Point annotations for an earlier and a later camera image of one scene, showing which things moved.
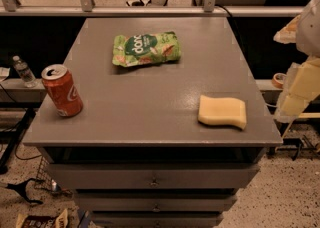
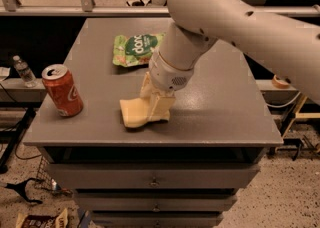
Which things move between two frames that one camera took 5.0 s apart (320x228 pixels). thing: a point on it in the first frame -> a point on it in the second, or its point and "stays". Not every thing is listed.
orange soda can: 63,91 stays
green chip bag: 145,49 stays
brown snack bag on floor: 60,220 stays
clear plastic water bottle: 24,72 stays
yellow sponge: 222,111 -> 134,111
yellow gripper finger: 302,87 -> 168,78
